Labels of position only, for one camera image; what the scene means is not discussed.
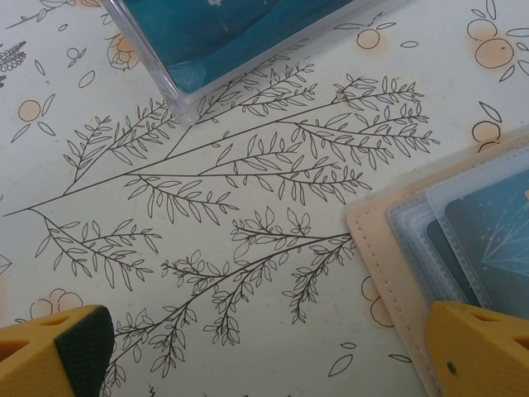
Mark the beige leather card holder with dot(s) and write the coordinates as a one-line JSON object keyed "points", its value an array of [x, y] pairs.
{"points": [[384, 256]]}

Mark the clear acrylic card box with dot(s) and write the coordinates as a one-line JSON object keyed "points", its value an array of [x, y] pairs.
{"points": [[182, 103]]}

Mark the floral patterned tablecloth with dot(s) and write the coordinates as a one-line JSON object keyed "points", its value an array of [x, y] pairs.
{"points": [[206, 207]]}

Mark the teal plastic card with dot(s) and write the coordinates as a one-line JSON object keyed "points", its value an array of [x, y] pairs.
{"points": [[442, 256]]}

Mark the blue VIP card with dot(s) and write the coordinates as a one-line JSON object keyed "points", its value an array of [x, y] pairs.
{"points": [[248, 33], [487, 248]]}

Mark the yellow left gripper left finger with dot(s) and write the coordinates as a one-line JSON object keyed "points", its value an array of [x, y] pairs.
{"points": [[33, 364]]}

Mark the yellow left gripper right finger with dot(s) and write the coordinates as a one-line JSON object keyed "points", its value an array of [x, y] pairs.
{"points": [[483, 364]]}

